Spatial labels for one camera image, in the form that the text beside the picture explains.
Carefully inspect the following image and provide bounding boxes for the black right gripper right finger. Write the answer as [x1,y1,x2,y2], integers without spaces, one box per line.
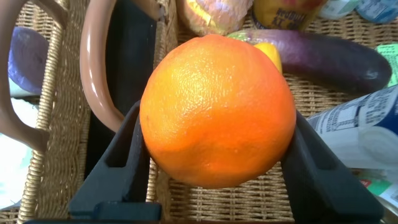
[280,110,385,224]

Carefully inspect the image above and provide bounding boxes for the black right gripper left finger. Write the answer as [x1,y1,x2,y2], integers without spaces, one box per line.
[68,100,150,216]

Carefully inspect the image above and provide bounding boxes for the white bottle dark blue cap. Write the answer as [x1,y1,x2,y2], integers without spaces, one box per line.
[306,84,398,170]

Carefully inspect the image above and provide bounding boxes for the orange tangerine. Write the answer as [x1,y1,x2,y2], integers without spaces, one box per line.
[139,34,297,190]

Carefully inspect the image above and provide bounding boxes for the tin can green label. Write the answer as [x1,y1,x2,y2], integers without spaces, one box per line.
[357,176,398,216]

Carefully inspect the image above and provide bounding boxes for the white round container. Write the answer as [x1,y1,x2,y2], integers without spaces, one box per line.
[0,96,40,210]

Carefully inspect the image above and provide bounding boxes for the purple eggplant toy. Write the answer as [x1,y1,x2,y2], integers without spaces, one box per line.
[226,29,394,95]

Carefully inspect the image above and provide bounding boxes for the yellow mango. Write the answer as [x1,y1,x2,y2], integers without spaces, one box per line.
[254,42,284,75]

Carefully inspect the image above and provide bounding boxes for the green white candy tube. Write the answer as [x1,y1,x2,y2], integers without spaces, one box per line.
[374,43,398,88]

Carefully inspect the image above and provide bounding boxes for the gold drink can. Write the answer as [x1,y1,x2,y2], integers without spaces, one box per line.
[251,0,328,32]

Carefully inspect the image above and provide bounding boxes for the white milk bottle green label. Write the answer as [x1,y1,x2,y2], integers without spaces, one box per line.
[318,0,361,21]

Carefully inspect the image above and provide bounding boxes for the small blue lidded jar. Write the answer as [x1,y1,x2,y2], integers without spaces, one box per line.
[356,0,398,24]

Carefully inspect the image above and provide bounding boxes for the rectangular wicker basket brown handles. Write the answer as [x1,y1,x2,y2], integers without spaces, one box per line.
[0,0,93,224]
[80,0,398,224]

